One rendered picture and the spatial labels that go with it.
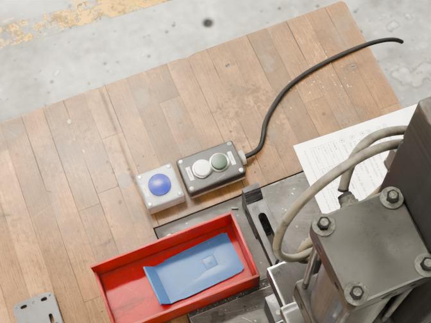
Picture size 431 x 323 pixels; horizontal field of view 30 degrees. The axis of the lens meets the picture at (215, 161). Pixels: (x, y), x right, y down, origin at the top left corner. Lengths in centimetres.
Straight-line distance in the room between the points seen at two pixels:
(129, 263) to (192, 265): 11
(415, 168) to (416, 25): 199
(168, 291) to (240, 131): 32
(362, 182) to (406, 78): 118
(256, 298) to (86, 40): 148
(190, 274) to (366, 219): 64
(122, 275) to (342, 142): 46
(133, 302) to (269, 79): 48
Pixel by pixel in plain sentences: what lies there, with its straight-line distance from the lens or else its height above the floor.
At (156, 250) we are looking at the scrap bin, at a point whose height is 92.
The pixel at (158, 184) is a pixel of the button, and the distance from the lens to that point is 138.
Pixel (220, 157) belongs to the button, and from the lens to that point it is 140.
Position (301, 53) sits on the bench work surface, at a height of 90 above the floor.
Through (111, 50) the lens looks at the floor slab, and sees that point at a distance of 262.
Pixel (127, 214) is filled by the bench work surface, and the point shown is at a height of 90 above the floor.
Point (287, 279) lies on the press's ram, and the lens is 112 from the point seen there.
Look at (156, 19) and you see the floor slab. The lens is 266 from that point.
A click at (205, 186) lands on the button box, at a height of 93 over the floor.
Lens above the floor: 222
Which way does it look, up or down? 67 degrees down
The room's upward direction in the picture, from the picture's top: 4 degrees counter-clockwise
